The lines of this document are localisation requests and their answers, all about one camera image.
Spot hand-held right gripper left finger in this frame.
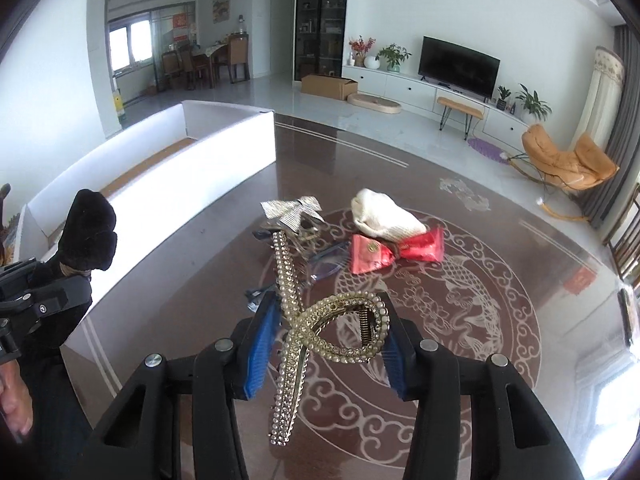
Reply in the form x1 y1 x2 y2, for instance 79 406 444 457
75 290 283 480

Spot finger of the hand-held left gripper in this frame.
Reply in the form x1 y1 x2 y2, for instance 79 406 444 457
17 275 93 337
0 257 68 303

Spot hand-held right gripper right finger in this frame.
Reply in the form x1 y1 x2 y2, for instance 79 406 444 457
372 291 583 480

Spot rhinestone hair claw clip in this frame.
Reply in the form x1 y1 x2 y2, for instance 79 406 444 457
267 230 391 447

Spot black velvet pouch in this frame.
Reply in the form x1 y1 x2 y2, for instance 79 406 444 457
57 189 117 276

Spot white cardboard box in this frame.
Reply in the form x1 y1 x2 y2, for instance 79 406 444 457
12 100 277 361

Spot dark patterned glass desktop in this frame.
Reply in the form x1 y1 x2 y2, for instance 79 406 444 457
60 112 640 480

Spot person's left hand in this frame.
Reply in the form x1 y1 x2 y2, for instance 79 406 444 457
0 360 36 436

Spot clear blue-framed eyeglasses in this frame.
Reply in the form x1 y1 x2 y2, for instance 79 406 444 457
243 230 351 311

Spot red snack packet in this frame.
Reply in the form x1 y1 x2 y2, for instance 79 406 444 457
350 227 445 275

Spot silver rhinestone bow hair clip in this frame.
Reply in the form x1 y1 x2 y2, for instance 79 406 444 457
260 195 326 253

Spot cream knitted cloth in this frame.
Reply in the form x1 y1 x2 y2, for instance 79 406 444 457
350 188 431 241

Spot purple floor mat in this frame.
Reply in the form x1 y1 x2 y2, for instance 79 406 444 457
467 137 511 161

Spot black remote control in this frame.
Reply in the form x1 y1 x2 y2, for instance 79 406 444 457
617 287 638 348

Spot wooden chair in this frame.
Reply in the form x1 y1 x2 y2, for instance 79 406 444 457
602 200 640 281

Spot orange lounge chair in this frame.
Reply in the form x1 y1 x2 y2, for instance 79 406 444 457
507 124 620 221

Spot beige oval pet bed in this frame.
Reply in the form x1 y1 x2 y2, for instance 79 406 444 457
346 91 402 115

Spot wooden bench with metal legs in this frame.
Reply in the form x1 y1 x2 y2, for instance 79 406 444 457
436 96 486 140

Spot brown cardboard box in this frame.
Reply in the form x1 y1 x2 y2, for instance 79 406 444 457
300 73 359 102

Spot white television cabinet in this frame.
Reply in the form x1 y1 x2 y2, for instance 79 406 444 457
342 64 533 141

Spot wooden dining table with chairs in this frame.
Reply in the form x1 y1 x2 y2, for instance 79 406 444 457
160 32 251 92

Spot leafy potted plant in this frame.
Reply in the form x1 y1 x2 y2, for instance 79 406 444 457
515 83 553 122

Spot red door decoration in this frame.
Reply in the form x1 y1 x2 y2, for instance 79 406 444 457
172 12 196 43

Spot black television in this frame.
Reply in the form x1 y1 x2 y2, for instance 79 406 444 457
417 36 501 98

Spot bushy green potted plant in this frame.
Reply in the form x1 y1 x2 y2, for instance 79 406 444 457
376 43 413 73

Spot red flowers in vase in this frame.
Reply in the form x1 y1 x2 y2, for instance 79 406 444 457
348 35 377 67

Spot white sheer curtain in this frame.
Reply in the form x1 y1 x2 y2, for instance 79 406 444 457
570 46 626 161

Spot dark glass display cabinet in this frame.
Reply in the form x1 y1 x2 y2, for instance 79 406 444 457
292 0 350 81

